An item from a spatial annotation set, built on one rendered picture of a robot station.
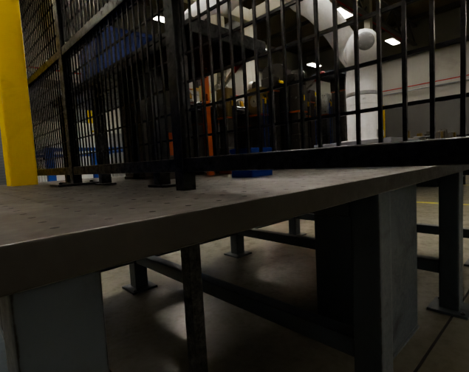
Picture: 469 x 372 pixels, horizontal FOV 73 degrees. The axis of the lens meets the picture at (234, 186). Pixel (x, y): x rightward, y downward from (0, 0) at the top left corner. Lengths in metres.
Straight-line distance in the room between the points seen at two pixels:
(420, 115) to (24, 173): 8.66
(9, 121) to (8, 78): 0.17
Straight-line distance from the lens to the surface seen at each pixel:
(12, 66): 1.65
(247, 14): 6.51
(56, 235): 0.30
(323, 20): 1.45
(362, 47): 1.34
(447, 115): 9.08
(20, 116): 1.61
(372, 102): 1.37
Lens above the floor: 0.75
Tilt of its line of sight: 5 degrees down
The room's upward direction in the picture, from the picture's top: 3 degrees counter-clockwise
